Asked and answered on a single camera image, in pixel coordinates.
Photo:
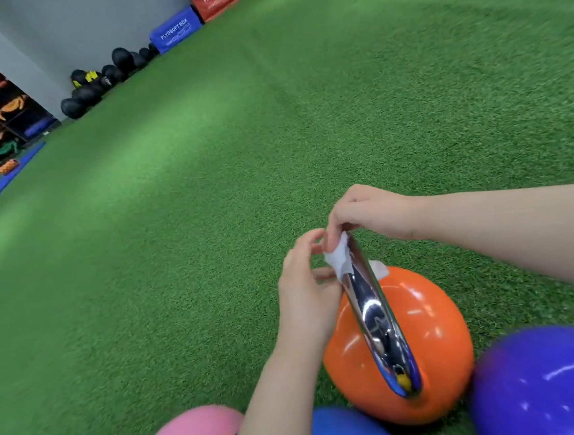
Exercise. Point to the person's left hand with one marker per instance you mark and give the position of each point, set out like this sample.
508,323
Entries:
303,298

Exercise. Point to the person's right hand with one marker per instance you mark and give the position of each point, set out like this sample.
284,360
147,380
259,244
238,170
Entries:
376,213

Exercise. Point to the person's right fingers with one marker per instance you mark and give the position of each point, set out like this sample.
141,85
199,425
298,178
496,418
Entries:
339,218

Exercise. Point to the person's left fingers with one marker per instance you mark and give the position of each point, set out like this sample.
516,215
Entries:
304,240

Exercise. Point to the white wipe cloth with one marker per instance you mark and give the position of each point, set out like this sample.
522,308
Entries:
339,258

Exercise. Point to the person's left forearm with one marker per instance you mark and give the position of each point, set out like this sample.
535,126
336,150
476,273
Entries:
277,404

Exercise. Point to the person's right forearm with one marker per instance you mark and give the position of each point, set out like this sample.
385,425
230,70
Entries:
516,236

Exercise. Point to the blue kettlebell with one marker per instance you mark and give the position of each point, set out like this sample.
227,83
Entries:
348,433

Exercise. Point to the blue soft jump box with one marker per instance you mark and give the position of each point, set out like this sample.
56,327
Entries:
175,29

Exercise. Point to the red soft jump box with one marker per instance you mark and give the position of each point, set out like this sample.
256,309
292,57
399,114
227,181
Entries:
218,0

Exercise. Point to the pile of black medicine balls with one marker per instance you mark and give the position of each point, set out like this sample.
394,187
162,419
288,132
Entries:
86,94

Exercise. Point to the purple kettlebell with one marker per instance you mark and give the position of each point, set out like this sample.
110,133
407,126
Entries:
543,388

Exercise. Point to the orange foam roller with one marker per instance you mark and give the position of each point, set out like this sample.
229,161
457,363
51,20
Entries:
8,166

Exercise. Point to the blue floor mat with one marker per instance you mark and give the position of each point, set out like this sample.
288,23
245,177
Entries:
4,180

